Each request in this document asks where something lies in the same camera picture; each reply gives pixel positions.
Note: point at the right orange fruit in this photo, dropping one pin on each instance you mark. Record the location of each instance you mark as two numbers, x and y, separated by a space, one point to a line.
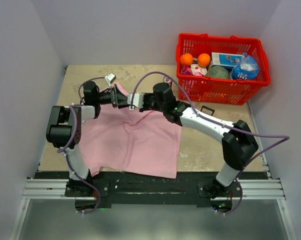
204 60

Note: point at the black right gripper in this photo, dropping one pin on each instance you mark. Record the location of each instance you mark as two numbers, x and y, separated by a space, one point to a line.
146 96

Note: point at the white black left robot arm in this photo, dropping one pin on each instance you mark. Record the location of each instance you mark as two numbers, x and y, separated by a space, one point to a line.
64 130

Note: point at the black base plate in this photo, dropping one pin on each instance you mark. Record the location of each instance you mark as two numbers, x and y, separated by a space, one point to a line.
119 188

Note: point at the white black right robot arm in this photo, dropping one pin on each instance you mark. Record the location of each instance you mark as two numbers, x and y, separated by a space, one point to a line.
238 143

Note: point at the pink white snack packet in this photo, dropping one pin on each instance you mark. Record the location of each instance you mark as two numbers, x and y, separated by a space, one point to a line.
194 70

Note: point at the red plastic shopping basket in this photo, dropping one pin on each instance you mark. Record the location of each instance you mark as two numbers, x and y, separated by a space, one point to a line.
222 91

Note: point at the aluminium rail frame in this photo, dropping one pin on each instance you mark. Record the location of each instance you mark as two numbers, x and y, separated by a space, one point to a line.
141 207

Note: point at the small black square frame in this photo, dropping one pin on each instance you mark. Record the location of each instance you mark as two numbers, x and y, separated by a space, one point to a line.
207 110

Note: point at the green melon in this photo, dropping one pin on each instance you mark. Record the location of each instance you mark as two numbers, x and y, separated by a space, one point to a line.
218 72

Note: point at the left orange fruit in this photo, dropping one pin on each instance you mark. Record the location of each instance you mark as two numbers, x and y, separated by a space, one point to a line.
186 59

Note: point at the orange fruit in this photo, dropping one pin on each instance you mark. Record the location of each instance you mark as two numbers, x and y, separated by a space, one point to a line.
186 59
204 60

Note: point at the pink garment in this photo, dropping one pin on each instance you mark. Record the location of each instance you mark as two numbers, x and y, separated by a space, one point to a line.
128 140

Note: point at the blue plastic bag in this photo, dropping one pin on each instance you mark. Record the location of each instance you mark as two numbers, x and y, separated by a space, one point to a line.
246 69

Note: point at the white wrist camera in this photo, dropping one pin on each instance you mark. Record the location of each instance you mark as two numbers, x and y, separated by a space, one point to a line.
110 78
135 101

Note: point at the white blue carton box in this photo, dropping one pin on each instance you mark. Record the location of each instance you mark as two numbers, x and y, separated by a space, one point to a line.
225 60

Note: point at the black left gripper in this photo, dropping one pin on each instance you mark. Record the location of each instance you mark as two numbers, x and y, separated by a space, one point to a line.
118 98

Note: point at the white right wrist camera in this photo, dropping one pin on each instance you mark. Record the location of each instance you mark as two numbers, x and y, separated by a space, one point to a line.
135 101

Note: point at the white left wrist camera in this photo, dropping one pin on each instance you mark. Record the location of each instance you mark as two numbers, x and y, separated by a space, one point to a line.
110 78

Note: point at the red soda can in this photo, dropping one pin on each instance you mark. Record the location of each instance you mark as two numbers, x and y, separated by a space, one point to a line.
168 81

